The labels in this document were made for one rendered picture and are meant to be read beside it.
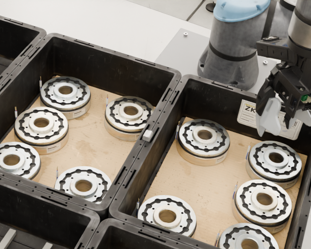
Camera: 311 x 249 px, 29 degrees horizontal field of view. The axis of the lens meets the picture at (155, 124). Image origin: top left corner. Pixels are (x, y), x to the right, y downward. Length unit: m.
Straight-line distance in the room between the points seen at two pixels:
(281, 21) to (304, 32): 0.44
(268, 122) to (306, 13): 0.22
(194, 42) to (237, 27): 0.26
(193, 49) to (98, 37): 0.28
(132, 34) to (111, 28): 0.06
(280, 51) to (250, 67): 0.45
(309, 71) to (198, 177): 0.33
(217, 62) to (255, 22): 0.14
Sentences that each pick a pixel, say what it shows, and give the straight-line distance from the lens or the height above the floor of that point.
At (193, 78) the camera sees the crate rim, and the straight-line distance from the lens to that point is 1.22.
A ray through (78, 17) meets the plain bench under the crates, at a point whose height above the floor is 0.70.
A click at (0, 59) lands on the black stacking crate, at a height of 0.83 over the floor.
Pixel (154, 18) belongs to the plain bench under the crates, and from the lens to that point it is 1.80.
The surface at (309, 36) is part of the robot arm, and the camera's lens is 0.94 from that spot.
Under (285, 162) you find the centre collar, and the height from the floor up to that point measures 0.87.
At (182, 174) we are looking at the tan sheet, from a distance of 1.16.
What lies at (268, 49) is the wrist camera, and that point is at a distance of 1.05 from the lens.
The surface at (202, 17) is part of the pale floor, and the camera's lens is 3.15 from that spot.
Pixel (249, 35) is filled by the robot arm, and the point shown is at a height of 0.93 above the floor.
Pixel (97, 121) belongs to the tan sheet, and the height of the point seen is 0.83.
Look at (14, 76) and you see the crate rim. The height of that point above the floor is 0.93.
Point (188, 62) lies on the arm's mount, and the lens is 1.54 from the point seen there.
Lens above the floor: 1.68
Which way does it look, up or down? 43 degrees down
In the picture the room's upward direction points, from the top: 8 degrees clockwise
